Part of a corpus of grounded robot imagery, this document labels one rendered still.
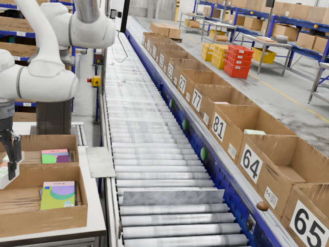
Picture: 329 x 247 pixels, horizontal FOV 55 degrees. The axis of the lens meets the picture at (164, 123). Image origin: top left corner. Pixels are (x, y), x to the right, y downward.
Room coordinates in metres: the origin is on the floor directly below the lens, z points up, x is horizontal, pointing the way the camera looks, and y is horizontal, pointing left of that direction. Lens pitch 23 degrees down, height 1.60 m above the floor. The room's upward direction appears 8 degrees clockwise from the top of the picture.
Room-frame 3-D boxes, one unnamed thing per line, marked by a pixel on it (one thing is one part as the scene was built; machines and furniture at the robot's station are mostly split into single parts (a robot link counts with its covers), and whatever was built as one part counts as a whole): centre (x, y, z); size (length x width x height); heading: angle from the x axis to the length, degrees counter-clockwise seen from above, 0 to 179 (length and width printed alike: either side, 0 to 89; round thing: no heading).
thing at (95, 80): (2.47, 0.61, 0.84); 0.15 x 0.09 x 0.07; 15
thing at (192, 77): (2.32, -0.25, 0.96); 0.39 x 0.29 x 0.17; 15
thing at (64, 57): (1.59, 0.62, 1.23); 0.22 x 0.18 x 0.06; 17
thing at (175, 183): (1.33, -0.05, 0.72); 0.52 x 0.05 x 0.05; 105
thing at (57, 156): (1.32, 0.49, 0.78); 0.19 x 0.14 x 0.02; 25
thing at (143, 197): (1.17, -0.09, 0.76); 0.46 x 0.01 x 0.09; 105
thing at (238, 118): (1.57, -0.46, 0.96); 0.39 x 0.29 x 0.17; 15
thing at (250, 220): (1.01, -0.39, 0.81); 0.05 x 0.02 x 0.07; 15
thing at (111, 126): (1.95, 0.12, 0.72); 0.52 x 0.05 x 0.05; 105
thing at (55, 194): (1.04, 0.37, 0.79); 0.19 x 0.14 x 0.02; 18
